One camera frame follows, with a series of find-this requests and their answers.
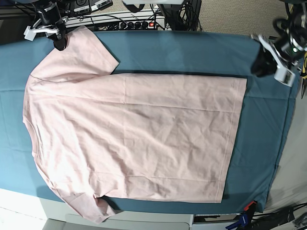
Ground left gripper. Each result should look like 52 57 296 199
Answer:
250 26 307 77

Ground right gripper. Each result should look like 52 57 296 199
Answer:
35 2 67 51

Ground pink T-shirt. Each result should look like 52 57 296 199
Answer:
23 26 247 223

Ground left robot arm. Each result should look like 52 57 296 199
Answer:
251 0 307 85

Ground white power strip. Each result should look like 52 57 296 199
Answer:
66 10 167 31

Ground orange blue clamp bottom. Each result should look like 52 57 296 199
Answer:
226 201 258 230

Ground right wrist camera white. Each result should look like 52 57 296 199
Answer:
24 26 59 41

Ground yellow handled pliers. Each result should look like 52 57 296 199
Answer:
300 52 307 99

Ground black cable bundle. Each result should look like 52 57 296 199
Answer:
158 0 204 32

